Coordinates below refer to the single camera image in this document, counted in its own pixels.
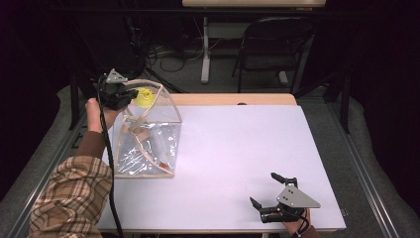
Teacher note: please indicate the metal floor rail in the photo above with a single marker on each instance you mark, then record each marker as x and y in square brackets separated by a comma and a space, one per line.
[366, 178]
[39, 185]

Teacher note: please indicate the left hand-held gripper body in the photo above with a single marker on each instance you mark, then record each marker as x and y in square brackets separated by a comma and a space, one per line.
[112, 89]

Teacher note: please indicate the wooden table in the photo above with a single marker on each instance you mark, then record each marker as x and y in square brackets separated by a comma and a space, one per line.
[214, 99]

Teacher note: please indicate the white desk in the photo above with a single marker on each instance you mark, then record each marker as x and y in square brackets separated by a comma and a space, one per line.
[252, 3]

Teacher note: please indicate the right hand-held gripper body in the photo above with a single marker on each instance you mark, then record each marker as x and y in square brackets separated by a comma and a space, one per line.
[294, 198]

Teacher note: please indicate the black folding chair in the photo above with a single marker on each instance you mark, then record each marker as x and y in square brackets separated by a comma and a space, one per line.
[274, 46]

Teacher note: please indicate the white table mat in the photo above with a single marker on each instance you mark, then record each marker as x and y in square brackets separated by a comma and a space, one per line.
[244, 152]

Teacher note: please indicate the person's left hand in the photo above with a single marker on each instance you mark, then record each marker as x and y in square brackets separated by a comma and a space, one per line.
[95, 115]

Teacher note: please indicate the clear plastic tote bag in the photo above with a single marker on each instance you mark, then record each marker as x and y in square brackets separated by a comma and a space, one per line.
[148, 145]

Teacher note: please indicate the black metal stand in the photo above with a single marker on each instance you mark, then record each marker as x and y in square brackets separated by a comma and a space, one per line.
[345, 105]
[74, 99]

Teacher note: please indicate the yellow shuttlecock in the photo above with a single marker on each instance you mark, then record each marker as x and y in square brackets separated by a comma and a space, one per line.
[144, 97]

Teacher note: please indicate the person's right hand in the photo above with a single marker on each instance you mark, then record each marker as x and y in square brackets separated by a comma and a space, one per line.
[294, 225]

